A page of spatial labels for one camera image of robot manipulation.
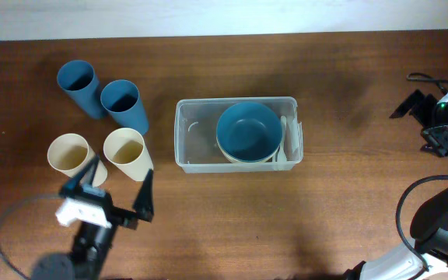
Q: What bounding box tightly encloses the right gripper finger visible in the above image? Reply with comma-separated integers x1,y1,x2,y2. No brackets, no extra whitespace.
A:
390,89,425,119
420,123,448,157

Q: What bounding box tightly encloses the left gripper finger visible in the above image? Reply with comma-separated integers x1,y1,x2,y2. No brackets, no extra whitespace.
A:
132,169,154,218
62,156,100,191

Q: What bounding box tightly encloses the cream bowl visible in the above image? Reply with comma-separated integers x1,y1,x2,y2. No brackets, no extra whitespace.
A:
217,139,281,163
222,149,277,163

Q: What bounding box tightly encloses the cream bowl front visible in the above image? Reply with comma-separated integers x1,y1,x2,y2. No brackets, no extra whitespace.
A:
217,139,281,163

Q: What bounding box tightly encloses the blue bowl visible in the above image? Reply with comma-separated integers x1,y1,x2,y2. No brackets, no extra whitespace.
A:
215,102,282,160

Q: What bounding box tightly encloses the white plastic fork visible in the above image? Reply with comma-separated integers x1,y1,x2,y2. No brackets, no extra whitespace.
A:
271,148,279,171

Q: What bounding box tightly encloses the white plastic spoon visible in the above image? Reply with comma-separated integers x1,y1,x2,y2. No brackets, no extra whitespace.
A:
276,115,287,163

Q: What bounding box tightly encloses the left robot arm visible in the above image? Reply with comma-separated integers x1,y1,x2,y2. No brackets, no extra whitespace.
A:
30,156,154,280

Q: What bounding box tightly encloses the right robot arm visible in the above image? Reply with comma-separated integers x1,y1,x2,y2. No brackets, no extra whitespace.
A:
342,72,448,280

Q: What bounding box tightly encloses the clear plastic container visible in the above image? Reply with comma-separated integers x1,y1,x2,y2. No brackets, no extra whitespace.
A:
174,96,303,173

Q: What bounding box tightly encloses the cream cup left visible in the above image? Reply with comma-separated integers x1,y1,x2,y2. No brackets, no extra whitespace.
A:
47,133,96,177

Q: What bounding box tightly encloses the cream cup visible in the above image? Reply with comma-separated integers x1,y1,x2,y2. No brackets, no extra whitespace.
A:
103,128,154,182
47,133,96,177

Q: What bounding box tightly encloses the cream cup right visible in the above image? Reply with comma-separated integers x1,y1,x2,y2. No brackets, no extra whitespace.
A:
103,128,154,182

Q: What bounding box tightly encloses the blue cup right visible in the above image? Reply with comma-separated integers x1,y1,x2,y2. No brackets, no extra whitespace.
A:
100,79,149,135

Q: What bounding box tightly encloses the blue cup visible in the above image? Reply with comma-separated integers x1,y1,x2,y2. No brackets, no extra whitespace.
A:
57,60,107,120
100,79,149,135

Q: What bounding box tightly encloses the blue cup rear left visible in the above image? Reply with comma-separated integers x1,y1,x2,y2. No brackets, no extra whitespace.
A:
57,60,107,120

